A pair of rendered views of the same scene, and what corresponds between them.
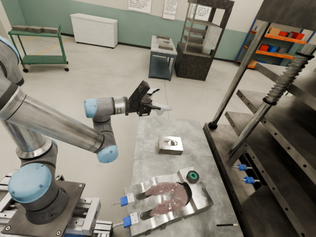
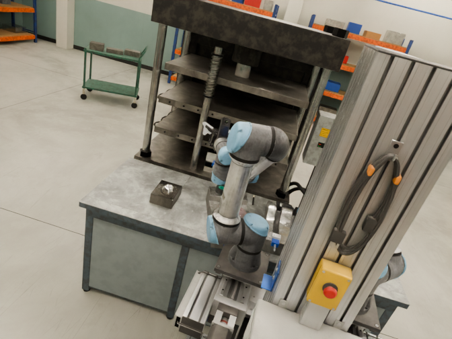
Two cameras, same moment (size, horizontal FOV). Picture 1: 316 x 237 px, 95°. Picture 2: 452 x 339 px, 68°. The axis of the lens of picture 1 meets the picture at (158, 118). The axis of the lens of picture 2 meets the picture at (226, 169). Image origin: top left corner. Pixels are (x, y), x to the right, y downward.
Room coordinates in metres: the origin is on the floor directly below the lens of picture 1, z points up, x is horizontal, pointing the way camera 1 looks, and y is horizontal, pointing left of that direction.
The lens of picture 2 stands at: (0.14, 1.60, 2.05)
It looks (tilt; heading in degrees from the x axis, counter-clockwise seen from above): 26 degrees down; 283
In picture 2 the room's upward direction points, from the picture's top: 15 degrees clockwise
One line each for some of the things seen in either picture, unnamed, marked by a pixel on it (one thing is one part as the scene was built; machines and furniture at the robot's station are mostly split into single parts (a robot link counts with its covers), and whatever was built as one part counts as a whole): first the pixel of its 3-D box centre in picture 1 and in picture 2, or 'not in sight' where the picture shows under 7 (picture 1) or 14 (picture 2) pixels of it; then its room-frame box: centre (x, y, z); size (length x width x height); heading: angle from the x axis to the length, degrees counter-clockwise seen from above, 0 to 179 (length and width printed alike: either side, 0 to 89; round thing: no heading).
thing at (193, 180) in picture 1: (192, 177); (221, 190); (0.56, -0.31, 0.93); 0.08 x 0.08 x 0.04
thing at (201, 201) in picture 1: (167, 197); (229, 216); (0.43, -0.15, 0.86); 0.50 x 0.26 x 0.11; 116
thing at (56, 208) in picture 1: (45, 199); (247, 251); (0.21, 0.40, 1.09); 0.15 x 0.15 x 0.10
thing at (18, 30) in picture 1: (43, 47); not in sight; (3.46, 3.05, 0.50); 0.98 x 0.55 x 1.01; 123
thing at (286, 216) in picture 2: not in sight; (284, 224); (0.08, -0.29, 0.87); 0.50 x 0.26 x 0.14; 99
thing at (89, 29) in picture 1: (96, 31); not in sight; (6.39, 3.08, 0.47); 1.52 x 0.77 x 0.94; 98
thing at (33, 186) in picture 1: (35, 184); (252, 231); (0.22, 0.40, 1.20); 0.13 x 0.12 x 0.14; 30
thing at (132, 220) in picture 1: (125, 222); not in sight; (0.25, 0.06, 0.86); 0.13 x 0.05 x 0.05; 116
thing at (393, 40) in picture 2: not in sight; (340, 77); (-0.06, -6.51, 1.14); 2.06 x 0.65 x 2.27; 8
